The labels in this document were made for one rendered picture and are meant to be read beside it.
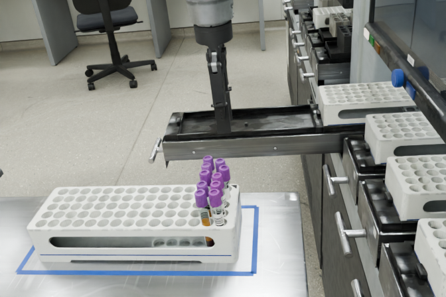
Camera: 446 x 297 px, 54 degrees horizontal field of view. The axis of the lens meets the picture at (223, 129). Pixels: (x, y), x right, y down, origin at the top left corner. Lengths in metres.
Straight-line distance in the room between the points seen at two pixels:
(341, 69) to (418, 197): 0.69
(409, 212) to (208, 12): 0.48
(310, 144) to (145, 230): 0.46
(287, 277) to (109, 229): 0.25
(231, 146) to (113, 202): 0.35
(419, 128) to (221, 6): 0.42
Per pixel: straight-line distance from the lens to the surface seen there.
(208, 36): 0.84
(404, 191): 0.69
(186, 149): 0.95
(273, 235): 0.66
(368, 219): 0.75
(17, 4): 5.08
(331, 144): 0.95
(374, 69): 1.05
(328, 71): 1.31
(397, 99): 0.97
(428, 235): 0.62
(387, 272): 0.67
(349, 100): 0.95
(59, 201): 0.73
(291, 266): 0.62
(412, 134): 0.83
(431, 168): 0.76
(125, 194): 0.68
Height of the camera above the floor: 1.27
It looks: 29 degrees down
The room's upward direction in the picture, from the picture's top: 6 degrees counter-clockwise
